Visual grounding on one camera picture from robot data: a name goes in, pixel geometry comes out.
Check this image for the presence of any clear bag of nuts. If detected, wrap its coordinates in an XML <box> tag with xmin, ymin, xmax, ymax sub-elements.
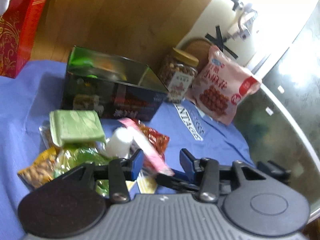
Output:
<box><xmin>17</xmin><ymin>147</ymin><xmax>57</xmax><ymax>189</ymax></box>

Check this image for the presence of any white wall socket adapter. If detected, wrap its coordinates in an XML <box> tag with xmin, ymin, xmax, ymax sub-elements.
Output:
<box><xmin>227</xmin><ymin>4</ymin><xmax>258</xmax><ymax>41</ymax></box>

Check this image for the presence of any wood panel backdrop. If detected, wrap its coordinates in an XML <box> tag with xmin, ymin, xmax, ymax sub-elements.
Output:
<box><xmin>31</xmin><ymin>0</ymin><xmax>212</xmax><ymax>67</ymax></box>

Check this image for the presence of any green jelly pouch white cap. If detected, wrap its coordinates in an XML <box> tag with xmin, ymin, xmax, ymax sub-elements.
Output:
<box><xmin>53</xmin><ymin>126</ymin><xmax>135</xmax><ymax>197</ymax></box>

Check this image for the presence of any pink twisted snack bag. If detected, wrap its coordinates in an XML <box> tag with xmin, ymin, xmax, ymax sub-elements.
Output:
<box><xmin>185</xmin><ymin>45</ymin><xmax>261</xmax><ymax>125</ymax></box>

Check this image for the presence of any red gift box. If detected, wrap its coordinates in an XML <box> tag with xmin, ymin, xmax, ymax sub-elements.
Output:
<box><xmin>1</xmin><ymin>0</ymin><xmax>47</xmax><ymax>79</ymax></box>

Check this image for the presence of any pink slim snack box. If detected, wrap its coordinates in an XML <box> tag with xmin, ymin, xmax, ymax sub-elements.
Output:
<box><xmin>119</xmin><ymin>118</ymin><xmax>174</xmax><ymax>176</ymax></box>

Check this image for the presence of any red candy wrapper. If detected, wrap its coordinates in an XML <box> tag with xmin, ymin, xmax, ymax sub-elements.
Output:
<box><xmin>134</xmin><ymin>119</ymin><xmax>170</xmax><ymax>161</ymax></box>

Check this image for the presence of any green wafer packet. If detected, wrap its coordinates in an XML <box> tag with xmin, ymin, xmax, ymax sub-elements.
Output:
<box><xmin>49</xmin><ymin>110</ymin><xmax>105</xmax><ymax>147</ymax></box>

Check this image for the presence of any peanut jar with gold lid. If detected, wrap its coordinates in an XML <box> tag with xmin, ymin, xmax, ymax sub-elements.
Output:
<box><xmin>158</xmin><ymin>48</ymin><xmax>199</xmax><ymax>103</ymax></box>

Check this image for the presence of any round wooden board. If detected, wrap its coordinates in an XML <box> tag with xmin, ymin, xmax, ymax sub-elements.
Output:
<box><xmin>182</xmin><ymin>38</ymin><xmax>213</xmax><ymax>69</ymax></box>

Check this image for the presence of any black tin box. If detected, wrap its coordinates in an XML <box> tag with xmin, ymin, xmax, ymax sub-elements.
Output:
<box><xmin>61</xmin><ymin>46</ymin><xmax>168</xmax><ymax>121</ymax></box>

